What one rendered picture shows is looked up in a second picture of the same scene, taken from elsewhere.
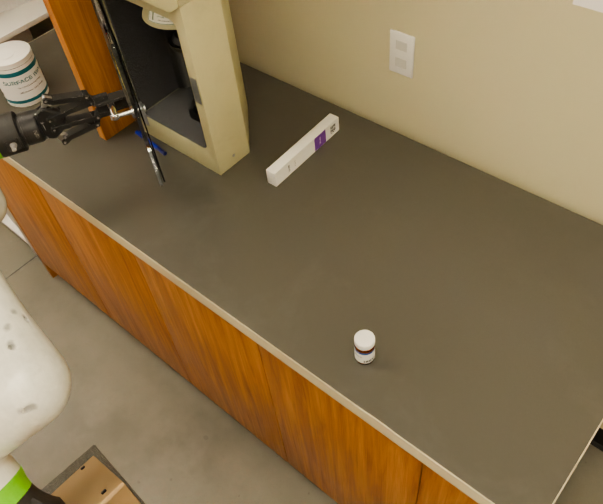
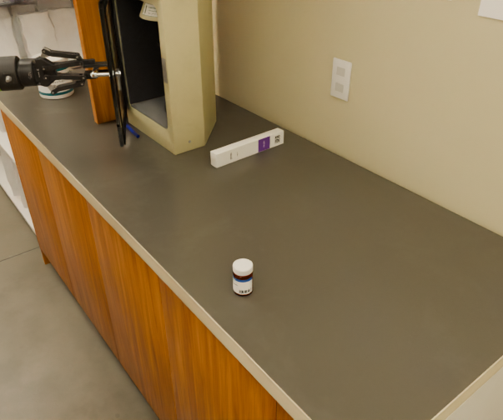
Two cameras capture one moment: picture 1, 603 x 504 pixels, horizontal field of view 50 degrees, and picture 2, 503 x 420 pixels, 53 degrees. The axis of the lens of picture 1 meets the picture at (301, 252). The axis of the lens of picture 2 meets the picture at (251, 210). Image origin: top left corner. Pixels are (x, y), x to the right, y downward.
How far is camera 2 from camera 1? 0.48 m
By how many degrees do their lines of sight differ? 18
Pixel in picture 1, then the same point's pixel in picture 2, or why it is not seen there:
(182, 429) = (99, 403)
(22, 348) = not seen: outside the picture
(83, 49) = (95, 42)
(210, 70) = (179, 56)
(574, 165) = (477, 177)
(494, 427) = (350, 370)
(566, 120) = (470, 130)
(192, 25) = (168, 11)
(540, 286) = (429, 268)
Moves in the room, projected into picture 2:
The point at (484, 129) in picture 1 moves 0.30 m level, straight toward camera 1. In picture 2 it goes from (402, 146) to (369, 196)
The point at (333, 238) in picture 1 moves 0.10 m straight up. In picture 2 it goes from (249, 206) to (249, 172)
